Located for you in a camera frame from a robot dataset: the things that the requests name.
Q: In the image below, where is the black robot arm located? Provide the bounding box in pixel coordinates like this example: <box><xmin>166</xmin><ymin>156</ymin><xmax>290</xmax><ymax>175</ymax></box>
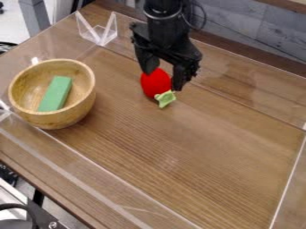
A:
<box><xmin>130</xmin><ymin>0</ymin><xmax>203</xmax><ymax>91</ymax></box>

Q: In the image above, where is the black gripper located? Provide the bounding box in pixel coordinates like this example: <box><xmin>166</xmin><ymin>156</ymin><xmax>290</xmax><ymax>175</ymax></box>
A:
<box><xmin>130</xmin><ymin>18</ymin><xmax>202</xmax><ymax>91</ymax></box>

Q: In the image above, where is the clear acrylic corner bracket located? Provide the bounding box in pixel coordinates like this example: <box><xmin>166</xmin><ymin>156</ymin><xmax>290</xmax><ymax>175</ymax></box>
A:
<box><xmin>75</xmin><ymin>12</ymin><xmax>119</xmax><ymax>47</ymax></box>

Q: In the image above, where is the black metal clamp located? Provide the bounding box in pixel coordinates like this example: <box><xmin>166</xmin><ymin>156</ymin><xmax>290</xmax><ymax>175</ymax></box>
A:
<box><xmin>25</xmin><ymin>199</ymin><xmax>69</xmax><ymax>229</ymax></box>

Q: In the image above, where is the brown wooden bowl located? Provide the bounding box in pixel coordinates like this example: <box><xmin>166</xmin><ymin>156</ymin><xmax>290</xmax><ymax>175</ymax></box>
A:
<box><xmin>8</xmin><ymin>58</ymin><xmax>96</xmax><ymax>130</ymax></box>

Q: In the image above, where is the clear acrylic tray wall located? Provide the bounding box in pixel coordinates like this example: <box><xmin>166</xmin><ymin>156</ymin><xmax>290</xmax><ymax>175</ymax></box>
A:
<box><xmin>0</xmin><ymin>100</ymin><xmax>200</xmax><ymax>229</ymax></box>

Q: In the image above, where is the red toy strawberry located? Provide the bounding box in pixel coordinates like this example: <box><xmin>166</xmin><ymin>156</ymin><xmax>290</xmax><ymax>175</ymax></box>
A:
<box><xmin>140</xmin><ymin>68</ymin><xmax>175</xmax><ymax>108</ymax></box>

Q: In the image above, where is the green rectangular block stick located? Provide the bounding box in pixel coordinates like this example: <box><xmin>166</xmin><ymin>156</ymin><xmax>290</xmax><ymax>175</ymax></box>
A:
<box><xmin>37</xmin><ymin>76</ymin><xmax>72</xmax><ymax>112</ymax></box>

